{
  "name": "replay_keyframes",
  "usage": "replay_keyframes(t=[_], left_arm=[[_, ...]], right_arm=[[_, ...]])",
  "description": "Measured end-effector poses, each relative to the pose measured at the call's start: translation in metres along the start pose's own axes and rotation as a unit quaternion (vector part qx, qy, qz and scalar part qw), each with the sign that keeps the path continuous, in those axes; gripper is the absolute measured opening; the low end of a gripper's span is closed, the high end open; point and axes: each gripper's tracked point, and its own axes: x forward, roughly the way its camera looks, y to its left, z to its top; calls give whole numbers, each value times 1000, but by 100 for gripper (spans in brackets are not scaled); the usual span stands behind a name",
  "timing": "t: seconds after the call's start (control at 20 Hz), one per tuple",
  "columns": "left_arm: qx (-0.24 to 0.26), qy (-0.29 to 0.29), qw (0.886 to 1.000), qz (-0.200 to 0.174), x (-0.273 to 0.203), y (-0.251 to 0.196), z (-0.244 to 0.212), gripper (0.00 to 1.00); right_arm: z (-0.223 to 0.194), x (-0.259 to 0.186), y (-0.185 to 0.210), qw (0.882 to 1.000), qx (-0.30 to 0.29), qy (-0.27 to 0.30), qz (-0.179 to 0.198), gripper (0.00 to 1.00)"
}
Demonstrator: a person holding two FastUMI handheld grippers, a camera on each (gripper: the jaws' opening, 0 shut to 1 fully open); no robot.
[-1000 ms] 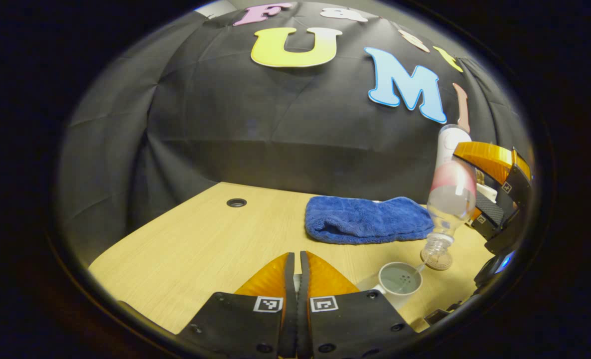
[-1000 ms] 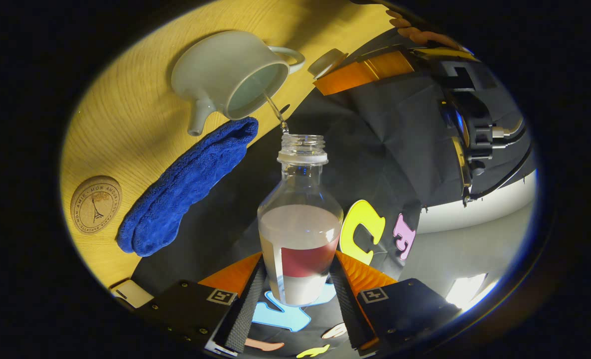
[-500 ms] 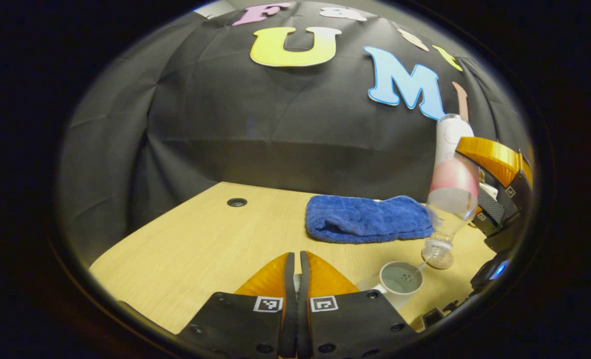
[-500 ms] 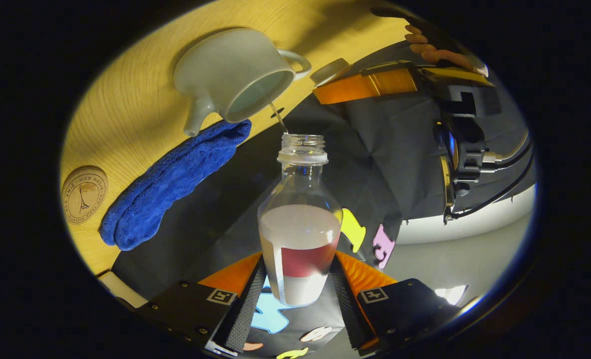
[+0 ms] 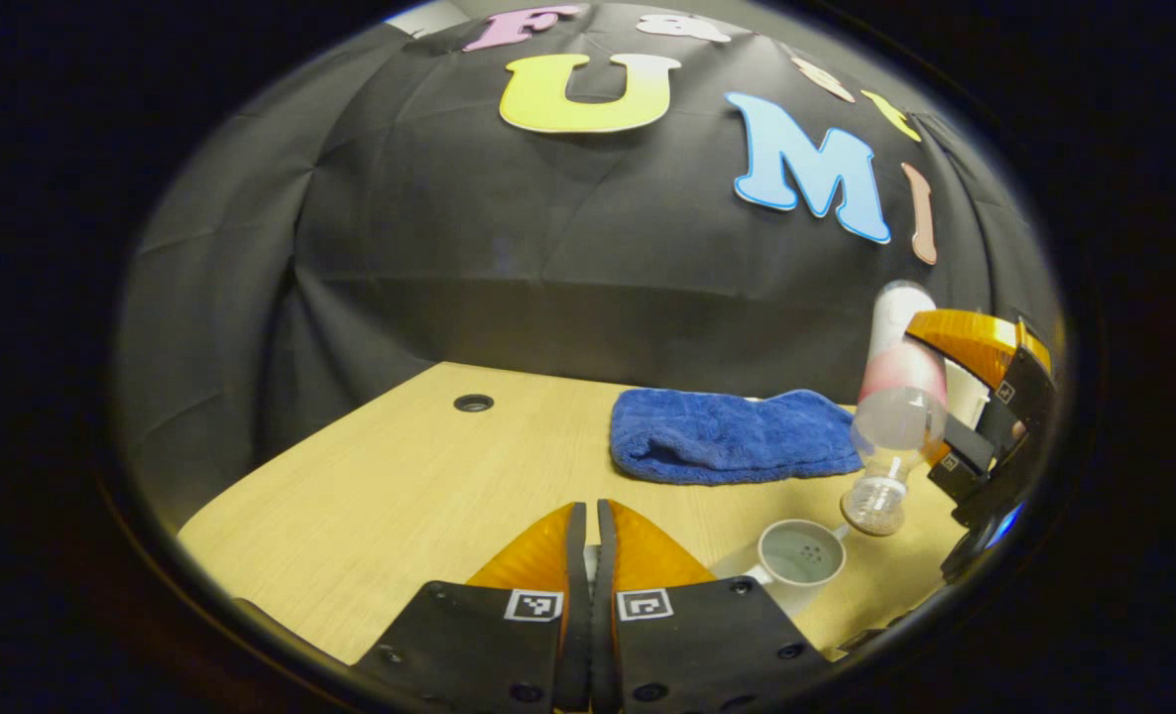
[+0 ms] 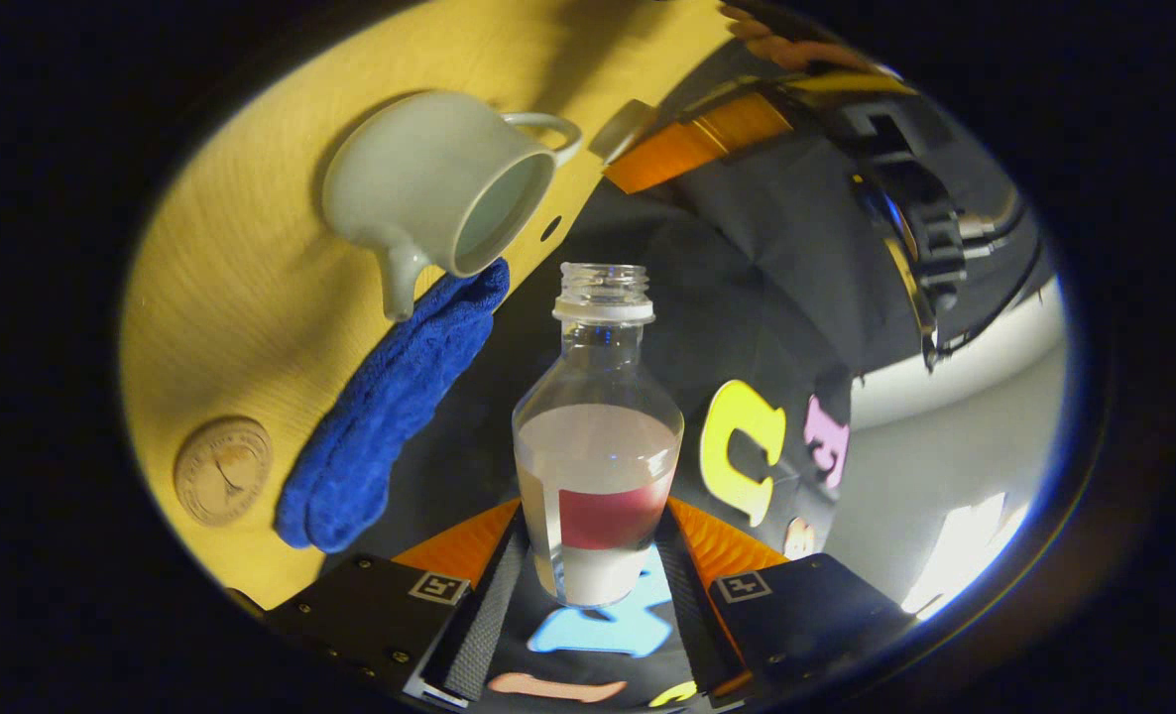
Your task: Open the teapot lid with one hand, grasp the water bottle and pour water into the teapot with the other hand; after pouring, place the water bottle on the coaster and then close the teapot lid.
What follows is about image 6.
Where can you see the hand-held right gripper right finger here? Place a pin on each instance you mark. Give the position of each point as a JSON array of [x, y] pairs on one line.
[[692, 605]]

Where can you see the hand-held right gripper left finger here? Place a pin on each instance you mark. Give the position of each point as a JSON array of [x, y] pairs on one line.
[[479, 625]]

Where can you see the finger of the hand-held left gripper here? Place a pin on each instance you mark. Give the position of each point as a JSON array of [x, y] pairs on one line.
[[697, 139]]

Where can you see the white teacup lid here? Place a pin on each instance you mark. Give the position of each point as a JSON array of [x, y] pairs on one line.
[[623, 129]]

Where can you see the clear water bottle red label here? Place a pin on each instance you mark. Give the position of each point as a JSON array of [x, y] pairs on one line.
[[598, 466]]

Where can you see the white ceramic teacup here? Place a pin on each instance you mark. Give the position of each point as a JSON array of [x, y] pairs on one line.
[[414, 174]]

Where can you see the round cork coaster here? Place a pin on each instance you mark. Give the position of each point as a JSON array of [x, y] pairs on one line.
[[223, 472]]

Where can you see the blue towel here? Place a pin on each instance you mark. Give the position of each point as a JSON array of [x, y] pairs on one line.
[[390, 407]]

